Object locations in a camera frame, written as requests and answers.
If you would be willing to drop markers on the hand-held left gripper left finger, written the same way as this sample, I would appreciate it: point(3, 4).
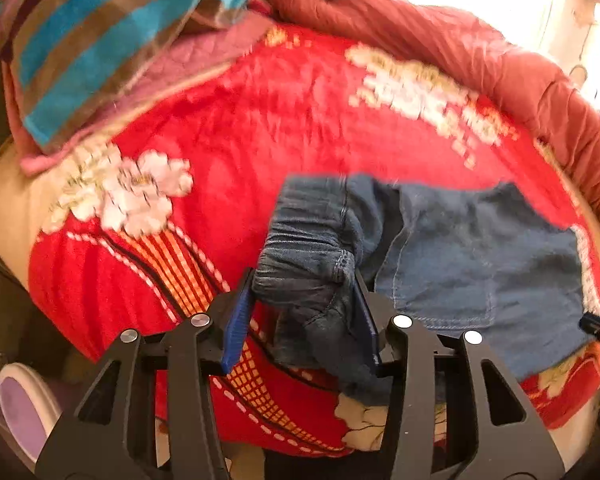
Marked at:
point(237, 325)

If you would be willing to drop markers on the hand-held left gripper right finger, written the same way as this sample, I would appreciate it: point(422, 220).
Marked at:
point(367, 330)

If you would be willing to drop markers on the blue denim pants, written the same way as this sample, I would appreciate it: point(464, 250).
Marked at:
point(480, 260)

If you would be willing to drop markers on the red floral blanket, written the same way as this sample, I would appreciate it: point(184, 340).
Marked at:
point(280, 135)

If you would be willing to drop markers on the purple white oval object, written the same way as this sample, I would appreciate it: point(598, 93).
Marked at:
point(25, 410)

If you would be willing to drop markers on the beige mattress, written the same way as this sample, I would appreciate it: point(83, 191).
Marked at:
point(10, 220)

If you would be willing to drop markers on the pink quilted pillow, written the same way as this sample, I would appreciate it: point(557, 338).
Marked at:
point(180, 65)

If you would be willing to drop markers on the coral red comforter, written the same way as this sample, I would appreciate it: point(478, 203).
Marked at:
point(430, 25)

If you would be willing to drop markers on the striped towel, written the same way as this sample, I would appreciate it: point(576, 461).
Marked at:
point(80, 50)

